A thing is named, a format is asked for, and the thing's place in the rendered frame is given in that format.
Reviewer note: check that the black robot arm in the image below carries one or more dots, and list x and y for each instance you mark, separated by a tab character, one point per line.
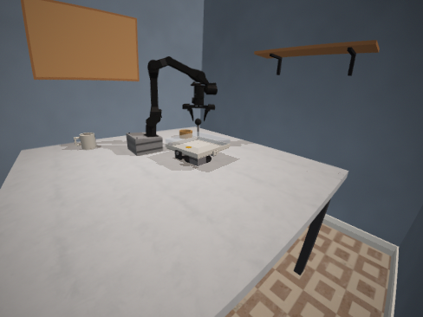
153	70

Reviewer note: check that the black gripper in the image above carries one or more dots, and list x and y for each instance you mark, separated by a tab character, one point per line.
198	100

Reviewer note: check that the grey mug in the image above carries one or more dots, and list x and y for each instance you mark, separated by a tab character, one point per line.
87	141

